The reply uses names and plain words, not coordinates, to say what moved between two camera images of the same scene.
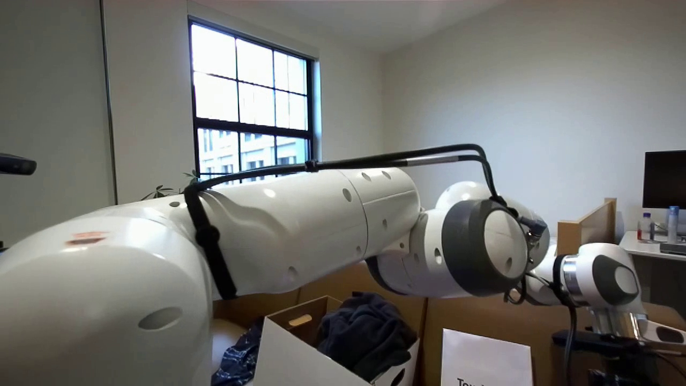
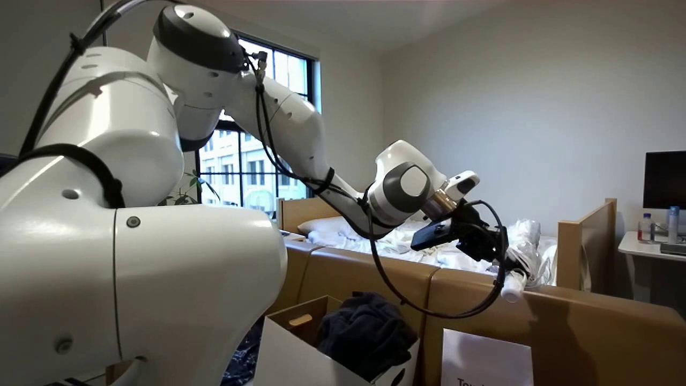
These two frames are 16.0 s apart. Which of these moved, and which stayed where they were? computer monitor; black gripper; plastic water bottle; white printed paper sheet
Moved: black gripper
Stayed: computer monitor; plastic water bottle; white printed paper sheet
